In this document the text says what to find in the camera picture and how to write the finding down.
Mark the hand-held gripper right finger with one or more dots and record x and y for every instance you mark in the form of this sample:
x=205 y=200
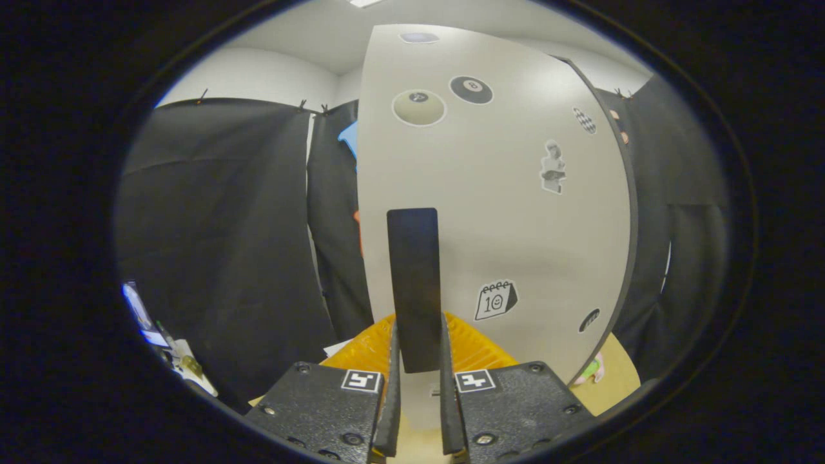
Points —
x=450 y=412

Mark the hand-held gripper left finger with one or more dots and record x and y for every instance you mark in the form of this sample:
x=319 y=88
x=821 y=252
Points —
x=393 y=412

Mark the light grey shoe cabinet door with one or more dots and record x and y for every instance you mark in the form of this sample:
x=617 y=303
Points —
x=503 y=225

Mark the pink and green plush toy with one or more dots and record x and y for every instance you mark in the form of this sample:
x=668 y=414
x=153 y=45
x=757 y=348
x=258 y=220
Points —
x=590 y=369

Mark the white and gold object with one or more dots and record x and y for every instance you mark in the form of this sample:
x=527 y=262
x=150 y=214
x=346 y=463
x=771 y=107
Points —
x=190 y=370

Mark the computer monitor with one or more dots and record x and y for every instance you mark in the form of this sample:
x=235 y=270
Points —
x=138 y=309

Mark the long ceiling light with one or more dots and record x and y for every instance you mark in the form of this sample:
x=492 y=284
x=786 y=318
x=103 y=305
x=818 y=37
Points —
x=364 y=2

